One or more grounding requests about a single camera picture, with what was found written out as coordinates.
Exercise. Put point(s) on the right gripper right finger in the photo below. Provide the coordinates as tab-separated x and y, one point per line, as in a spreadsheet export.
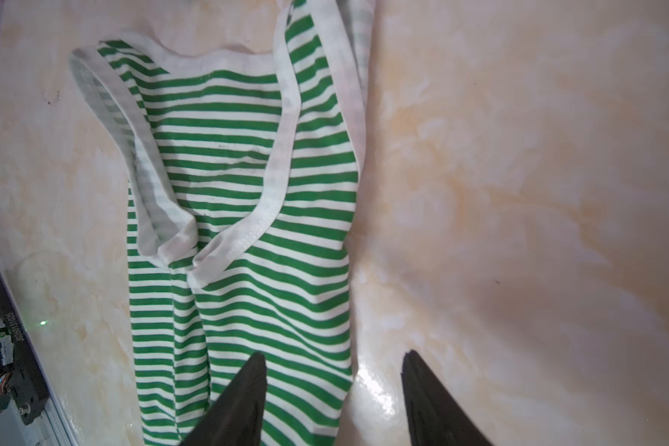
433	415

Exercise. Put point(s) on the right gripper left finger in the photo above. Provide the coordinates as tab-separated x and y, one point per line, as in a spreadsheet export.
236	418

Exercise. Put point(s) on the green white striped garment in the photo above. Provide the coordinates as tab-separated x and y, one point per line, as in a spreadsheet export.
243	173

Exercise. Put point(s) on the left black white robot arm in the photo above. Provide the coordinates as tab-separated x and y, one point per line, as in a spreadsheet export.
21	379

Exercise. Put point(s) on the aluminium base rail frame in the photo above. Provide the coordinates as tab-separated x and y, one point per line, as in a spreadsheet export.
51	428

